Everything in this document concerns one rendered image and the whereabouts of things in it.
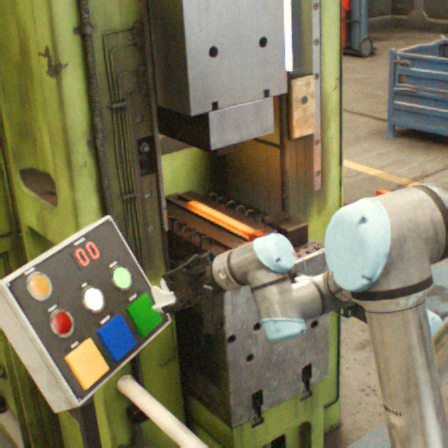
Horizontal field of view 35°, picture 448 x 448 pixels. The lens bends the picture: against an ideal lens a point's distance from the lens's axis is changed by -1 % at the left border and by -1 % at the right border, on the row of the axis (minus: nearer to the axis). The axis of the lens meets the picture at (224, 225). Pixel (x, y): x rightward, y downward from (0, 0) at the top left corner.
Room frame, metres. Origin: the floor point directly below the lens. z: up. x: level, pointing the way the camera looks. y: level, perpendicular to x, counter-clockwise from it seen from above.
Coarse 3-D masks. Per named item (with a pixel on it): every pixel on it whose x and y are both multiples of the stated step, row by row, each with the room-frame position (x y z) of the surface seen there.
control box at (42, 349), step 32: (96, 224) 1.42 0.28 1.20; (64, 256) 1.31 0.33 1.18; (128, 256) 1.43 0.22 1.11; (0, 288) 1.18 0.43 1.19; (64, 288) 1.26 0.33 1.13; (96, 288) 1.31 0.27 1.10; (128, 288) 1.37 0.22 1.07; (0, 320) 1.19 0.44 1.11; (32, 320) 1.16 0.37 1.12; (96, 320) 1.26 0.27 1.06; (128, 320) 1.32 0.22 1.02; (32, 352) 1.15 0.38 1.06; (64, 352) 1.16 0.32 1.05; (128, 352) 1.26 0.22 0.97; (64, 384) 1.12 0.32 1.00; (96, 384) 1.16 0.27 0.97
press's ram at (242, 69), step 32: (160, 0) 1.71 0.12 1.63; (192, 0) 1.65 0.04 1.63; (224, 0) 1.70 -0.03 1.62; (256, 0) 1.76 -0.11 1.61; (160, 32) 1.72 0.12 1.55; (192, 32) 1.65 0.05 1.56; (224, 32) 1.70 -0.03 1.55; (256, 32) 1.75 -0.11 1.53; (160, 64) 1.73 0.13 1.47; (192, 64) 1.64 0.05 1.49; (224, 64) 1.70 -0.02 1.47; (256, 64) 1.75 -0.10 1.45; (160, 96) 1.74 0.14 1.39; (192, 96) 1.64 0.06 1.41; (224, 96) 1.69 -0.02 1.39; (256, 96) 1.75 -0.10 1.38
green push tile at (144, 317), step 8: (144, 296) 1.38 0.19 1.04; (136, 304) 1.35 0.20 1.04; (144, 304) 1.36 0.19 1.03; (152, 304) 1.38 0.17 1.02; (128, 312) 1.33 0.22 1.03; (136, 312) 1.34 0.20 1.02; (144, 312) 1.35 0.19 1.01; (152, 312) 1.37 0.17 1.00; (136, 320) 1.32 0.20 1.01; (144, 320) 1.34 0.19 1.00; (152, 320) 1.35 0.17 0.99; (160, 320) 1.37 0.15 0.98; (136, 328) 1.32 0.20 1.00; (144, 328) 1.32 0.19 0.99; (152, 328) 1.34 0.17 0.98; (144, 336) 1.31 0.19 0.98
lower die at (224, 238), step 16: (176, 192) 2.09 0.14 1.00; (192, 192) 2.10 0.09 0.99; (176, 208) 1.98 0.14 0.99; (224, 208) 1.95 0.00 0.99; (176, 224) 1.89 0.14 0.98; (192, 224) 1.86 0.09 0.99; (208, 224) 1.85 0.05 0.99; (224, 224) 1.82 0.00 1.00; (256, 224) 1.83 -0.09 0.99; (176, 240) 1.83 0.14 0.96; (192, 240) 1.78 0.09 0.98; (208, 240) 1.77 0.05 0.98; (224, 240) 1.74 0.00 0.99; (240, 240) 1.73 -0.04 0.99
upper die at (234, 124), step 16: (160, 112) 1.85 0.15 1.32; (176, 112) 1.78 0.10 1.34; (208, 112) 1.67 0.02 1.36; (224, 112) 1.69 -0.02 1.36; (240, 112) 1.72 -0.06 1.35; (256, 112) 1.75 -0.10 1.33; (272, 112) 1.78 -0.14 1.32; (160, 128) 1.85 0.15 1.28; (176, 128) 1.79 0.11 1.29; (192, 128) 1.73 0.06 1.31; (208, 128) 1.67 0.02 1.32; (224, 128) 1.69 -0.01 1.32; (240, 128) 1.72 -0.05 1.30; (256, 128) 1.75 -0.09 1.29; (272, 128) 1.78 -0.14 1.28; (208, 144) 1.67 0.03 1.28; (224, 144) 1.69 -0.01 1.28
